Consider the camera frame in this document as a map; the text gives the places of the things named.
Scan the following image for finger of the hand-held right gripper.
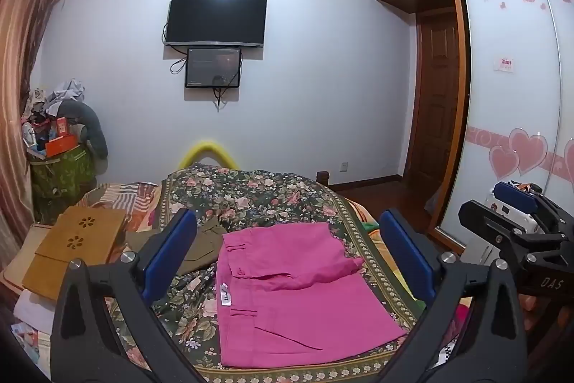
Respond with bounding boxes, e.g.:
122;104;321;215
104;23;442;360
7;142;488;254
457;199;566;254
492;181;545;219

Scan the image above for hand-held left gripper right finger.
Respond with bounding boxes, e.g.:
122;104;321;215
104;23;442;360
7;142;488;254
379;208;529;383

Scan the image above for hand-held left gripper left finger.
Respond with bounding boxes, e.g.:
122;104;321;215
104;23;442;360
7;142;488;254
49;207;211;383

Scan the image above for pink pants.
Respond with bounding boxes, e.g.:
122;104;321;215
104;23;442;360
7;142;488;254
216;223;408;369

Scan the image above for olive green pants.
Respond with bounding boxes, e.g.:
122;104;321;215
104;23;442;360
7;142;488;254
126;216;227;276

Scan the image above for person's right hand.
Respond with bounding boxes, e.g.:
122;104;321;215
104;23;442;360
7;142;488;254
518;295;561;334

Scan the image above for striped bed sheet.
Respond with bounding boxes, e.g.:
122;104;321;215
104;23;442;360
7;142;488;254
78;182;162;231

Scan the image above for wooden lap desk board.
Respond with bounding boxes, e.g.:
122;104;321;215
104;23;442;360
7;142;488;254
22;206;128;303

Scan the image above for yellow foam tube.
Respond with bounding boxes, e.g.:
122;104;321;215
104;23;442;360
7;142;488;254
177;139;240;171

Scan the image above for floral blanket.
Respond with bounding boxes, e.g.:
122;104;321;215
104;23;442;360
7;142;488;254
105;164;431;383

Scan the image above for brown wooden door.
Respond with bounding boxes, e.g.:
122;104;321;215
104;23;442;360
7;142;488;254
404;13;471;195

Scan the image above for orange box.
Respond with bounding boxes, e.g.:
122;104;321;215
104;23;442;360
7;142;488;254
45;134;79;157

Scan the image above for wooden wardrobe with heart doors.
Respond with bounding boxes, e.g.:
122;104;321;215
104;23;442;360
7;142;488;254
365;0;574;253

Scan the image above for small black monitor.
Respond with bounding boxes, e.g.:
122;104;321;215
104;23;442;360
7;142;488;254
185;46;243;89

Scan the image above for pile of clothes and clutter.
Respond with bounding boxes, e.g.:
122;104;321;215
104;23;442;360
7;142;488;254
20;78;86;150

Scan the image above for brown striped curtain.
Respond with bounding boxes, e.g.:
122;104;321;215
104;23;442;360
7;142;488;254
0;0;77;276

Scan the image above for black monitor cable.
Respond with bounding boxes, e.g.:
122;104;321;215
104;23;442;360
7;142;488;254
169;53;245;112

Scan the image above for black wall television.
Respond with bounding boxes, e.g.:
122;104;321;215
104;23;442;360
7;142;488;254
164;0;268;48

